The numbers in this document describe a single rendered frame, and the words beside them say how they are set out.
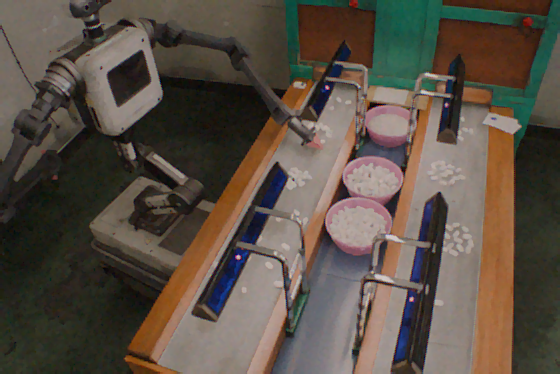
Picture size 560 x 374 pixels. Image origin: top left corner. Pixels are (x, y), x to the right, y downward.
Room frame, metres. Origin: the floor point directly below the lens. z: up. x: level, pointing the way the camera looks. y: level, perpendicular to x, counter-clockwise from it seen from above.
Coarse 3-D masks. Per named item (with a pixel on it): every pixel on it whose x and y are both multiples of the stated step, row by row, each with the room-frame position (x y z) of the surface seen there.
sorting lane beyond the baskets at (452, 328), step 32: (480, 128) 1.85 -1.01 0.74; (448, 160) 1.62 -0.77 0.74; (480, 160) 1.60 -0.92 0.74; (416, 192) 1.43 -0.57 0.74; (448, 192) 1.41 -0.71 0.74; (480, 192) 1.40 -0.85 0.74; (416, 224) 1.25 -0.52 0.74; (448, 224) 1.23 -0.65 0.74; (480, 224) 1.22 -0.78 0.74; (448, 256) 1.07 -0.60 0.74; (480, 256) 1.05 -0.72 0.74; (448, 288) 0.93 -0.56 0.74; (448, 320) 0.80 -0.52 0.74; (384, 352) 0.71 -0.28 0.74; (448, 352) 0.68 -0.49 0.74
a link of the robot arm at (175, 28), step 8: (168, 24) 1.95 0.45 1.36; (176, 24) 1.99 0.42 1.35; (168, 32) 1.93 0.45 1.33; (176, 32) 1.94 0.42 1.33; (184, 32) 1.98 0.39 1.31; (192, 32) 2.04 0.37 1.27; (176, 40) 2.00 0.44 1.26; (184, 40) 1.99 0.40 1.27; (192, 40) 2.01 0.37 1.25; (200, 40) 2.03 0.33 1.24; (208, 40) 2.06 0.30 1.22; (216, 40) 2.10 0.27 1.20; (224, 40) 2.14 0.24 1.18; (232, 40) 2.16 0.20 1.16; (168, 48) 1.95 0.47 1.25; (216, 48) 2.09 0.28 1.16; (224, 48) 2.12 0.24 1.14; (232, 48) 2.16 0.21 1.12; (232, 56) 2.12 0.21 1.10; (240, 56) 2.09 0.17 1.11
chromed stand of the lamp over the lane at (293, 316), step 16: (256, 208) 1.04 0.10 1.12; (304, 240) 0.99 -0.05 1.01; (272, 256) 0.85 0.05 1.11; (304, 256) 0.98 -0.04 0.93; (288, 272) 0.85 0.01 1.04; (304, 272) 0.98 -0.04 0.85; (288, 288) 0.84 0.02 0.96; (304, 288) 0.98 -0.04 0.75; (288, 304) 0.84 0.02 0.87; (304, 304) 0.95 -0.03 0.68; (288, 320) 0.84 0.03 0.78; (288, 336) 0.83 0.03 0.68
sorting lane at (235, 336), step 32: (352, 96) 2.22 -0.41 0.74; (320, 128) 1.94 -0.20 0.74; (288, 160) 1.71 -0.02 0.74; (320, 160) 1.69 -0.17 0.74; (256, 192) 1.51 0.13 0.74; (288, 192) 1.50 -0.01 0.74; (320, 192) 1.48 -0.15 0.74; (288, 224) 1.31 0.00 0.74; (256, 256) 1.15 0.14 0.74; (288, 256) 1.14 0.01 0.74; (256, 288) 1.00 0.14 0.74; (192, 320) 0.89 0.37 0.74; (224, 320) 0.88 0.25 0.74; (256, 320) 0.87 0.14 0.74; (192, 352) 0.76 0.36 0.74; (224, 352) 0.76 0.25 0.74
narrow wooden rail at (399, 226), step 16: (416, 128) 1.85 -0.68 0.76; (416, 144) 1.73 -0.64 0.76; (416, 160) 1.61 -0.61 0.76; (416, 176) 1.51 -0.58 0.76; (400, 208) 1.32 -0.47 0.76; (400, 224) 1.23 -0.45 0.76; (384, 272) 1.01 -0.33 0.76; (384, 288) 0.94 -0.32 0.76; (384, 304) 0.87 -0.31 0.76; (368, 320) 0.82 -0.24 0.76; (384, 320) 0.82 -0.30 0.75; (368, 336) 0.76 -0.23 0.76; (368, 352) 0.70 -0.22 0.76; (368, 368) 0.65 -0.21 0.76
